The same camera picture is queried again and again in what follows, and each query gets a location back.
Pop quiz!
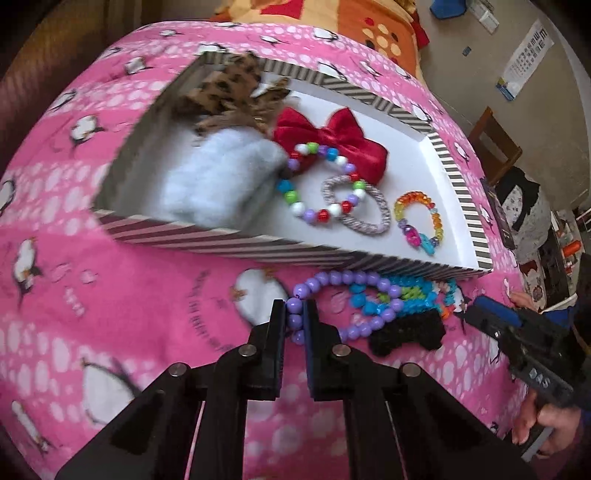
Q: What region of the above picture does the purple bead bracelet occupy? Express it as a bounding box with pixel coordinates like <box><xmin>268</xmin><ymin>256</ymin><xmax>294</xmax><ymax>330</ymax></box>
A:
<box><xmin>286</xmin><ymin>270</ymin><xmax>403</xmax><ymax>346</ymax></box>

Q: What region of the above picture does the white floral cloth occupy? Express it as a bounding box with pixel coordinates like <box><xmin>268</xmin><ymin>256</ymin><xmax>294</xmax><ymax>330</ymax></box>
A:
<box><xmin>501</xmin><ymin>185</ymin><xmax>555</xmax><ymax>296</ymax></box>

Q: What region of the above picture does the blue flower bead bracelet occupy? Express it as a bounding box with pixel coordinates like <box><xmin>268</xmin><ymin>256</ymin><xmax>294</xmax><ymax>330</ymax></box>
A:
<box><xmin>348</xmin><ymin>282</ymin><xmax>399</xmax><ymax>320</ymax></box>

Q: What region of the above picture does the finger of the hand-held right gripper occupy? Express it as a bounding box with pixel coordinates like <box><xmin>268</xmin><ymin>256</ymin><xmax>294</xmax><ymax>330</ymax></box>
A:
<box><xmin>473</xmin><ymin>295</ymin><xmax>525</xmax><ymax>324</ymax></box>
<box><xmin>464</xmin><ymin>307</ymin><xmax>513</xmax><ymax>344</ymax></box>

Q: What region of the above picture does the wall calendar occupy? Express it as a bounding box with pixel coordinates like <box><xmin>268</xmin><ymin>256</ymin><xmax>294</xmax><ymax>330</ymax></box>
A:
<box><xmin>496</xmin><ymin>19</ymin><xmax>555</xmax><ymax>101</ymax></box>

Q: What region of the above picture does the silver braided bracelet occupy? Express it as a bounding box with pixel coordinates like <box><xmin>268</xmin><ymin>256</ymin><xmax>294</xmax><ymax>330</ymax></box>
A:
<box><xmin>321</xmin><ymin>174</ymin><xmax>392</xmax><ymax>234</ymax></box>

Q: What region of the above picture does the red satin bow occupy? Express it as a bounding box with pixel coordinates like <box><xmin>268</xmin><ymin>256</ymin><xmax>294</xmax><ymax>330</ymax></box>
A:
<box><xmin>273</xmin><ymin>106</ymin><xmax>389</xmax><ymax>182</ymax></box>

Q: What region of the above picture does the orange flower bead bracelet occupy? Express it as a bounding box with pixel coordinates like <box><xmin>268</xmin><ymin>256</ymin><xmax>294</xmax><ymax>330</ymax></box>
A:
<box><xmin>434</xmin><ymin>277</ymin><xmax>465</xmax><ymax>321</ymax></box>

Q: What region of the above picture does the dark shelf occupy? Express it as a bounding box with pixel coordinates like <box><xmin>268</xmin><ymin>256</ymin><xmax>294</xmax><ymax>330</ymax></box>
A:
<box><xmin>540</xmin><ymin>210</ymin><xmax>591</xmax><ymax>310</ymax></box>

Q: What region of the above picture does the orange yellow patchwork quilt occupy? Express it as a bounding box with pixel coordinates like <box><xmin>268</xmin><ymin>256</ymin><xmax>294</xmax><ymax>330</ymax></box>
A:
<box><xmin>210</xmin><ymin>0</ymin><xmax>426</xmax><ymax>81</ymax></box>

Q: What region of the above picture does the leopard print scrunchie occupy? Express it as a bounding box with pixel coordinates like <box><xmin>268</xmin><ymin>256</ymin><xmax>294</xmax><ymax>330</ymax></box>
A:
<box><xmin>173</xmin><ymin>52</ymin><xmax>291</xmax><ymax>139</ymax></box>

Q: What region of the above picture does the blue green bead bracelet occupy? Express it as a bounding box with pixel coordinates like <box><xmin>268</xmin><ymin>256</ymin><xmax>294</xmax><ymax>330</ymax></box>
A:
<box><xmin>392</xmin><ymin>276</ymin><xmax>437</xmax><ymax>317</ymax></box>

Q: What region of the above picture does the dark smartphone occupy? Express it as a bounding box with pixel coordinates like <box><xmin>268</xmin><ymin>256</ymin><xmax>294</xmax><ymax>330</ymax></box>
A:
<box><xmin>480</xmin><ymin>178</ymin><xmax>515</xmax><ymax>250</ymax></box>

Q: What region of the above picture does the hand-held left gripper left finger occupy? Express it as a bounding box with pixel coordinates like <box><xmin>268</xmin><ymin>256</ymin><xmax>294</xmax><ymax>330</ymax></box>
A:
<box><xmin>55</xmin><ymin>299</ymin><xmax>288</xmax><ymax>480</ymax></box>

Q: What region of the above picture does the rainbow crystal bracelet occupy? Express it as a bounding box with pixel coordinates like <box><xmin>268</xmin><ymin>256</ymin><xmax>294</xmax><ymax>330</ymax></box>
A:
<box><xmin>394</xmin><ymin>191</ymin><xmax>445</xmax><ymax>257</ymax></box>

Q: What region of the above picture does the pink penguin blanket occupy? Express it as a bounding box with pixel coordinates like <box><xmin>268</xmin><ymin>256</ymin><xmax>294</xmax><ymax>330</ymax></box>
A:
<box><xmin>0</xmin><ymin>21</ymin><xmax>532</xmax><ymax>480</ymax></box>

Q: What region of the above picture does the multicolour bead bracelet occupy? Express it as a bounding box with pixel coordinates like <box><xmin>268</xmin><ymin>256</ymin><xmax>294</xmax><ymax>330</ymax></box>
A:
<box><xmin>276</xmin><ymin>142</ymin><xmax>368</xmax><ymax>227</ymax></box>

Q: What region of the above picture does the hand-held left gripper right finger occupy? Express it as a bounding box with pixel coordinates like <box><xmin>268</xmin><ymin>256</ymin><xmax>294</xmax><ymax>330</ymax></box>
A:
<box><xmin>302</xmin><ymin>299</ymin><xmax>539</xmax><ymax>480</ymax></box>

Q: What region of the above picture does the wooden chair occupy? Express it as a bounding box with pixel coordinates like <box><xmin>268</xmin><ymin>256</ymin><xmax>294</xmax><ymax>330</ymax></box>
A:
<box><xmin>468</xmin><ymin>106</ymin><xmax>522</xmax><ymax>185</ymax></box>

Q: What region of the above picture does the person's right hand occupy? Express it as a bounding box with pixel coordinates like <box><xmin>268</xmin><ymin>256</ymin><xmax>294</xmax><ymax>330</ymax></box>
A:
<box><xmin>510</xmin><ymin>394</ymin><xmax>587</xmax><ymax>457</ymax></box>

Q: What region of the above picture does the brown wooden panel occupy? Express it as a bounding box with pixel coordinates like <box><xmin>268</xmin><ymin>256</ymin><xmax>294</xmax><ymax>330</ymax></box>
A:
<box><xmin>0</xmin><ymin>28</ymin><xmax>61</xmax><ymax>176</ymax></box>

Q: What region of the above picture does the grey white striped box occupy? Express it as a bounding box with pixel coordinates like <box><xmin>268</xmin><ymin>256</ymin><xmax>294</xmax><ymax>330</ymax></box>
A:
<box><xmin>92</xmin><ymin>50</ymin><xmax>494</xmax><ymax>280</ymax></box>

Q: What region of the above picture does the white plush hair tie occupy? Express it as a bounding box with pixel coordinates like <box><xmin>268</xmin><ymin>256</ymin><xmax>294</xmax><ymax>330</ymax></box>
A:
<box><xmin>161</xmin><ymin>128</ymin><xmax>287</xmax><ymax>229</ymax></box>

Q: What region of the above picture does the black garment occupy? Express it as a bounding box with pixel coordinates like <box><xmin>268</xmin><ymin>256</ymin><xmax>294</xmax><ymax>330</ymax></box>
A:
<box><xmin>494</xmin><ymin>167</ymin><xmax>541</xmax><ymax>232</ymax></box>

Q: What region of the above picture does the blue bag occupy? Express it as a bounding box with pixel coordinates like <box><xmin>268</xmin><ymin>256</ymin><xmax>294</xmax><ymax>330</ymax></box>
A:
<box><xmin>429</xmin><ymin>0</ymin><xmax>467</xmax><ymax>19</ymax></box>

